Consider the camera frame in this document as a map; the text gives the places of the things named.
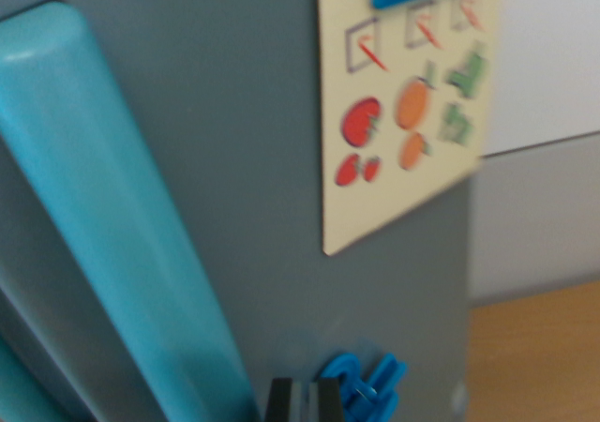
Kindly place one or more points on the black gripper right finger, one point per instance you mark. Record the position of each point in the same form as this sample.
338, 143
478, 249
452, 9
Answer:
330, 403

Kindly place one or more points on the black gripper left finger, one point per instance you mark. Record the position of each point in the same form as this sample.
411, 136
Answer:
280, 403

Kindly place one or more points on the gray fridge door with logo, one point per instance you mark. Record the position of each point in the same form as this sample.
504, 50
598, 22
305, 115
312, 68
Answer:
234, 112

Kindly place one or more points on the cream shopping list card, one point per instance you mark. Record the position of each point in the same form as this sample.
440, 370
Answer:
356, 206

